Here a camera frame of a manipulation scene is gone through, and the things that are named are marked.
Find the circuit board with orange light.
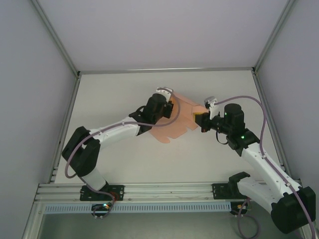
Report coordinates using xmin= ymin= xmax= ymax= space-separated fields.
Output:
xmin=230 ymin=202 xmax=252 ymax=215

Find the circuit board with green light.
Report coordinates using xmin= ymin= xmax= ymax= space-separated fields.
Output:
xmin=91 ymin=203 xmax=113 ymax=213

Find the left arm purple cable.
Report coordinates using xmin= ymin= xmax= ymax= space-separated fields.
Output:
xmin=64 ymin=87 xmax=181 ymax=221

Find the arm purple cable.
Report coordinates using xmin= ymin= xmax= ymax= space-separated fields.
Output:
xmin=215 ymin=95 xmax=315 ymax=239
xmin=64 ymin=87 xmax=181 ymax=221

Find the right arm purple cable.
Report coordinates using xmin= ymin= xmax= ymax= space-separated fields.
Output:
xmin=215 ymin=95 xmax=315 ymax=239

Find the aluminium frame rail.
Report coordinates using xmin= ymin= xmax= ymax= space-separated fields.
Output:
xmin=78 ymin=66 xmax=255 ymax=75
xmin=49 ymin=73 xmax=82 ymax=185
xmin=252 ymin=72 xmax=294 ymax=180

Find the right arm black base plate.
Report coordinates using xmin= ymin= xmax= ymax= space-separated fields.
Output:
xmin=211 ymin=183 xmax=240 ymax=200

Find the wide aluminium mounting rail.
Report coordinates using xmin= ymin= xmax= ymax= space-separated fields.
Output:
xmin=34 ymin=180 xmax=306 ymax=202

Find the aluminium frame post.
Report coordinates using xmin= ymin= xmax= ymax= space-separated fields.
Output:
xmin=21 ymin=201 xmax=47 ymax=239
xmin=31 ymin=0 xmax=81 ymax=77
xmin=298 ymin=225 xmax=315 ymax=239
xmin=251 ymin=0 xmax=300 ymax=75

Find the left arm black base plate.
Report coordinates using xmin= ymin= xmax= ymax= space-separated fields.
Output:
xmin=79 ymin=184 xmax=125 ymax=201

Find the light blue slotted cable duct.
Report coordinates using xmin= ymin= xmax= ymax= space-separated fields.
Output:
xmin=44 ymin=202 xmax=231 ymax=214

